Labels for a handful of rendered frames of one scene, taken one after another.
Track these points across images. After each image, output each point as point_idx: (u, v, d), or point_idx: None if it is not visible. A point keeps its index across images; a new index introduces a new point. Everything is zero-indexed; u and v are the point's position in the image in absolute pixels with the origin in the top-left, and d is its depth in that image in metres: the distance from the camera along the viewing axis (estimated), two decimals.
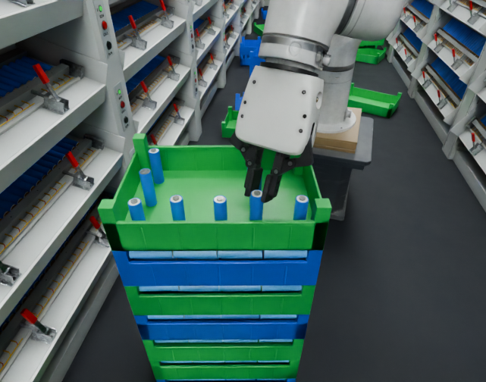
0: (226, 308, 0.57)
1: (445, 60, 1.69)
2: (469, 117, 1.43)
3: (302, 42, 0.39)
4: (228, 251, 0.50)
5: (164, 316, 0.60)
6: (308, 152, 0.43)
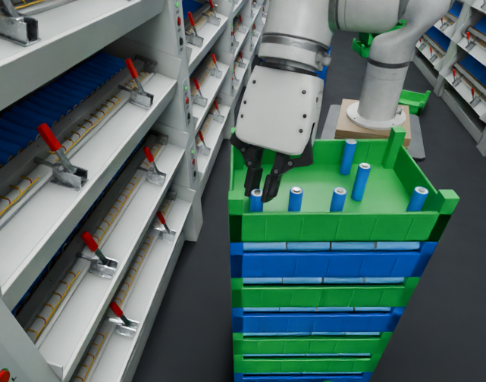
0: (325, 301, 0.58)
1: (478, 57, 1.69)
2: None
3: (302, 42, 0.39)
4: (341, 242, 0.51)
5: (260, 308, 0.60)
6: (308, 152, 0.43)
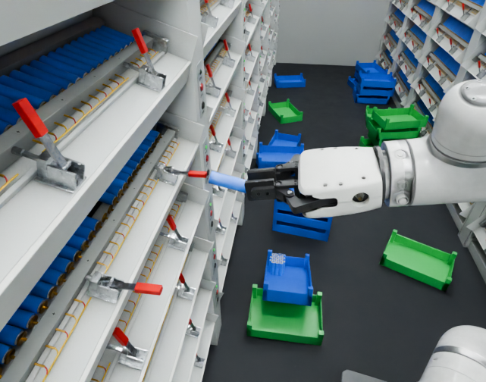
0: None
1: None
2: None
3: (409, 158, 0.40)
4: None
5: None
6: (305, 202, 0.42)
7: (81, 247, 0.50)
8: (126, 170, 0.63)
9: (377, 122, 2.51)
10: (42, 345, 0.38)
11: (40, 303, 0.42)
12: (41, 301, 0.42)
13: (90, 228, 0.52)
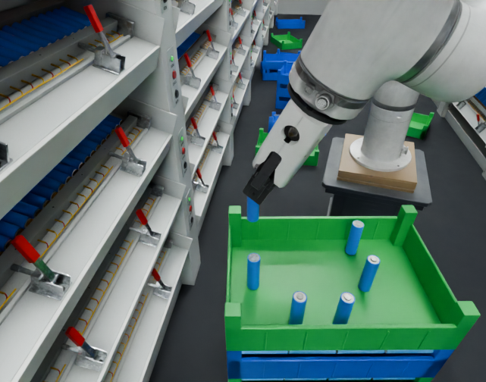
0: None
1: None
2: None
3: (298, 61, 0.33)
4: None
5: None
6: (258, 173, 0.40)
7: None
8: None
9: None
10: None
11: None
12: None
13: None
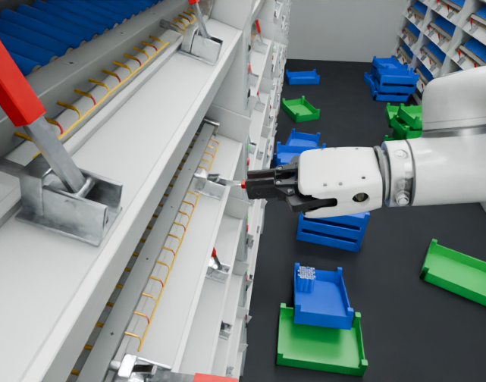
0: None
1: None
2: None
3: (409, 158, 0.40)
4: None
5: None
6: (304, 201, 0.42)
7: None
8: None
9: (403, 120, 2.33)
10: None
11: None
12: None
13: None
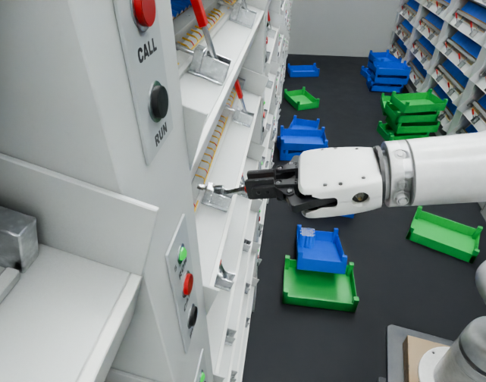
0: None
1: None
2: None
3: (409, 158, 0.40)
4: None
5: None
6: (304, 201, 0.42)
7: None
8: None
9: (396, 107, 2.55)
10: None
11: None
12: None
13: None
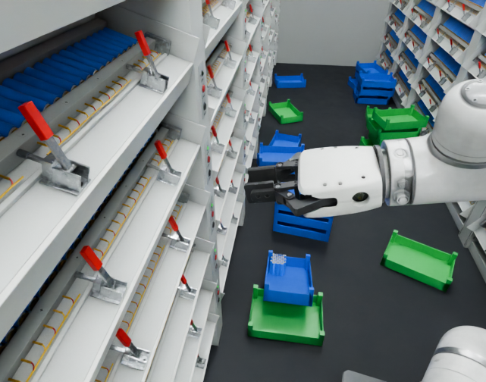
0: None
1: None
2: None
3: (409, 158, 0.40)
4: None
5: None
6: (306, 204, 0.41)
7: (73, 245, 0.50)
8: None
9: (378, 123, 2.51)
10: (29, 342, 0.38)
11: (31, 301, 0.42)
12: (32, 299, 0.42)
13: (83, 226, 0.53)
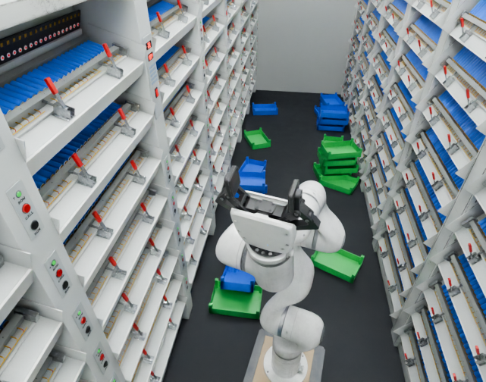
0: None
1: (395, 252, 2.02)
2: (407, 326, 1.77)
3: None
4: None
5: None
6: None
7: None
8: None
9: None
10: (90, 292, 1.03)
11: None
12: None
13: None
